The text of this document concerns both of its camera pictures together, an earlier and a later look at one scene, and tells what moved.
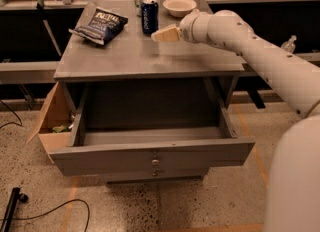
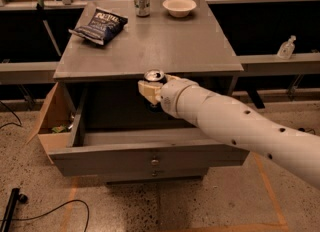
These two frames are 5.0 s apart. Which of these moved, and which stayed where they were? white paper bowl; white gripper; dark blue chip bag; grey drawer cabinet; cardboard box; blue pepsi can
Moved: white gripper; blue pepsi can
Stayed: cardboard box; grey drawer cabinet; white paper bowl; dark blue chip bag
